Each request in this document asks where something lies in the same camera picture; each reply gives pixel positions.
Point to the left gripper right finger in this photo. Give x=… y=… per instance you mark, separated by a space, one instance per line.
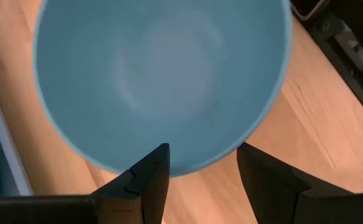
x=268 y=183

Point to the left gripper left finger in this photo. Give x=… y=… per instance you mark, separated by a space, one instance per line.
x=151 y=180

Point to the blue bowl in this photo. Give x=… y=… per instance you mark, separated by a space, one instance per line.
x=162 y=84

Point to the blue tray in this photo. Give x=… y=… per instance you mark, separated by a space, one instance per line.
x=3 y=149

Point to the black table frame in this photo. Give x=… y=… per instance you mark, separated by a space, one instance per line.
x=349 y=46

